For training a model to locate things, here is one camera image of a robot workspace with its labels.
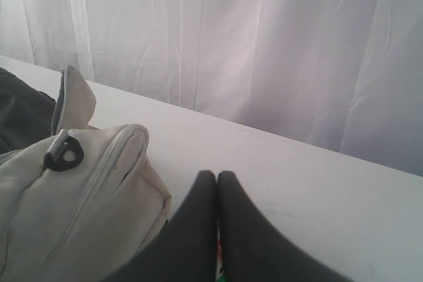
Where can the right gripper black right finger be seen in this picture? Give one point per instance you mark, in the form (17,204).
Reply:
(253,249)

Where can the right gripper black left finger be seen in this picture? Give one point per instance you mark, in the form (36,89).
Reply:
(186,248)

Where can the colourful plastic key tag bunch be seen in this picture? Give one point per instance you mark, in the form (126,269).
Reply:
(220,274)

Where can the cream duffel bag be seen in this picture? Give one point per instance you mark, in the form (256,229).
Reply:
(77,202)

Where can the white sheer curtain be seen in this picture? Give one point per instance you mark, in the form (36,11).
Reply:
(345,75)

